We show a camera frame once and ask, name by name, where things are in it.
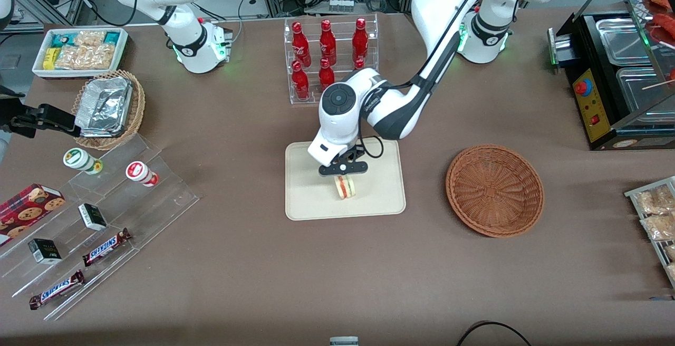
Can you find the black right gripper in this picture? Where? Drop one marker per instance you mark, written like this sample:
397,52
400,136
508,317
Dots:
27,119

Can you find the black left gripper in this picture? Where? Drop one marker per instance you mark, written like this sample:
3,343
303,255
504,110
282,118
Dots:
353,151

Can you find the triangular sandwich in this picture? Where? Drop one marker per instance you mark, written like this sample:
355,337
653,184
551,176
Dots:
345,188

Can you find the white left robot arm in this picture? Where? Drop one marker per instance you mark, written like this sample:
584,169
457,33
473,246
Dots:
437,3

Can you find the beige plastic tray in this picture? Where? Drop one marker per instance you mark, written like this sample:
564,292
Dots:
306,198

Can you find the light wicker basket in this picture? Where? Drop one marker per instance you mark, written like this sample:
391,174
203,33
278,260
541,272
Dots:
138,106

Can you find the brown wicker basket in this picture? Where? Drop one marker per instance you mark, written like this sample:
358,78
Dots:
495,193

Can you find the tray of packaged snacks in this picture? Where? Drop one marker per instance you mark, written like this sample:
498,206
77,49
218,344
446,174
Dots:
633,194

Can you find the green lid drink bottle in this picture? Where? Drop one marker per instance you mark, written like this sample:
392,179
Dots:
78,159

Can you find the aluminium foil container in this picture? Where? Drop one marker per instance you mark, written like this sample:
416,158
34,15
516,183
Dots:
103,106

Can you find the white snack bin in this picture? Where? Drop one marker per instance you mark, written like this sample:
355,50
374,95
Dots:
39,69

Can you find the yellow snack packet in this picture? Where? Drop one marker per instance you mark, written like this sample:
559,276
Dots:
49,58

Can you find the clear rice cracker bag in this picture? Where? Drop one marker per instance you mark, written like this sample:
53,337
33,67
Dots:
87,57

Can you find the green snack packet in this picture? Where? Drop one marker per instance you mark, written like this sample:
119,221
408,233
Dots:
62,39

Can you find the clear acrylic bottle rack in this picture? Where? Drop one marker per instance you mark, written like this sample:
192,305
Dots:
311,98

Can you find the red cookie box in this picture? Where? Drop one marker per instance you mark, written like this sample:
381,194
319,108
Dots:
26,209

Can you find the red lid drink bottle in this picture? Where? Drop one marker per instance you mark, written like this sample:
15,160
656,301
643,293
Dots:
138,171

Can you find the small black box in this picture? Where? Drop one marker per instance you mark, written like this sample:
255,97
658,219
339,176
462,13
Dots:
92,217
45,251

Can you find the red cola bottle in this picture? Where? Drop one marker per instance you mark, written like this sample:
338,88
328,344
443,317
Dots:
359,64
327,44
300,45
300,82
360,41
326,74

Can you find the clear acrylic stepped shelf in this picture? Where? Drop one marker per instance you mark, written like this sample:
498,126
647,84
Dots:
153,209

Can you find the Snickers bar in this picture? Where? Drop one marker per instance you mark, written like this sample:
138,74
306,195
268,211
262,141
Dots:
57,289
105,247

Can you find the white power strip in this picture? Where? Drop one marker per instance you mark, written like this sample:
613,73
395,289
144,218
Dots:
341,5

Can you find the black hot food display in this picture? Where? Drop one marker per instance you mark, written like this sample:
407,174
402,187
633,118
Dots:
596,119

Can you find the clear snack bag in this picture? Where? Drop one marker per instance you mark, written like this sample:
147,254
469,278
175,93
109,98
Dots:
660,227
656,201

